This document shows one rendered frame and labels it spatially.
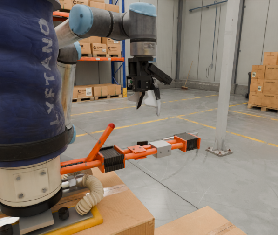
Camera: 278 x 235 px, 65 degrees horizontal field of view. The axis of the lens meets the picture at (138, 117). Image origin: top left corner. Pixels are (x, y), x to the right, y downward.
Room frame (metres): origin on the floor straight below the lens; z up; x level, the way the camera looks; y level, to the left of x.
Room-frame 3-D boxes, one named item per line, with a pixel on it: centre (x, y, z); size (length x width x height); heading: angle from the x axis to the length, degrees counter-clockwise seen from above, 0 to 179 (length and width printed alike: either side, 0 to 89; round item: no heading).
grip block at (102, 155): (0.70, 0.10, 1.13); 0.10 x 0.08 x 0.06; 29
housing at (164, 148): (0.81, -0.08, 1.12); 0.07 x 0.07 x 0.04; 29
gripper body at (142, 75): (0.78, -0.01, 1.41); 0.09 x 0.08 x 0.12; 120
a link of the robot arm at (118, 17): (0.87, 0.07, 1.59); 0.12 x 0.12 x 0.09; 38
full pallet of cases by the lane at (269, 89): (6.79, -4.28, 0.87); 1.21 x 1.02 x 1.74; 125
